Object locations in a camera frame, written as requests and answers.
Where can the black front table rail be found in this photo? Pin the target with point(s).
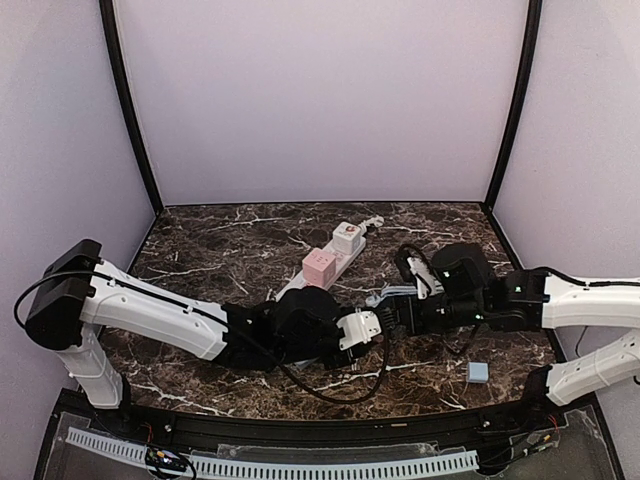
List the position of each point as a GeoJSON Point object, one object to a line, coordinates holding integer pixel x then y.
{"type": "Point", "coordinates": [464, 427]}

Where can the right black frame post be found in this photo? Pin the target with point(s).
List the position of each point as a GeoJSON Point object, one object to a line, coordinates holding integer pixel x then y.
{"type": "Point", "coordinates": [527, 54]}

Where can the large pink cube adapter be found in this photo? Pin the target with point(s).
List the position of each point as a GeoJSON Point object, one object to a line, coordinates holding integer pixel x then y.
{"type": "Point", "coordinates": [319, 267]}

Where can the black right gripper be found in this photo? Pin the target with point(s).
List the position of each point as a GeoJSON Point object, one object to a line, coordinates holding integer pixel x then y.
{"type": "Point", "coordinates": [396, 310]}

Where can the small blue cube adapter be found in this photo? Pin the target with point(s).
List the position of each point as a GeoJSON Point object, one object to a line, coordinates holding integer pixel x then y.
{"type": "Point", "coordinates": [477, 373]}

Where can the white multicolour power strip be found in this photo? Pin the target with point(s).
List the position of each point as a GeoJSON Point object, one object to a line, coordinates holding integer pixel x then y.
{"type": "Point", "coordinates": [343, 263]}

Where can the left black frame post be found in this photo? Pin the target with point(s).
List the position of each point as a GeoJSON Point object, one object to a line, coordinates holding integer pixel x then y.
{"type": "Point", "coordinates": [128, 110]}

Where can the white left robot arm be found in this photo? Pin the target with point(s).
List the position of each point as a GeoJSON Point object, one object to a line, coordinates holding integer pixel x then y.
{"type": "Point", "coordinates": [80, 293]}

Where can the black frame post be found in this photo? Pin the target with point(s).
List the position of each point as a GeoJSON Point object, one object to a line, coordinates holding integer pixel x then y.
{"type": "Point", "coordinates": [128, 110]}
{"type": "Point", "coordinates": [527, 54]}

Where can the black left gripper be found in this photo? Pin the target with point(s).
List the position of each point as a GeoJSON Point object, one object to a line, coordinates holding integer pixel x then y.
{"type": "Point", "coordinates": [347, 356]}

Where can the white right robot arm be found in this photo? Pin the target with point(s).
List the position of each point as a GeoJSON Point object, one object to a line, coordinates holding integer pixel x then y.
{"type": "Point", "coordinates": [458, 287]}

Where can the small circuit board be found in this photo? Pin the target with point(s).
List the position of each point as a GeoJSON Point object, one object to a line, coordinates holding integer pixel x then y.
{"type": "Point", "coordinates": [164, 461]}

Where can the white cube socket adapter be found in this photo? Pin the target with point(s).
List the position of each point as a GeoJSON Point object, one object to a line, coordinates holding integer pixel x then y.
{"type": "Point", "coordinates": [346, 238]}

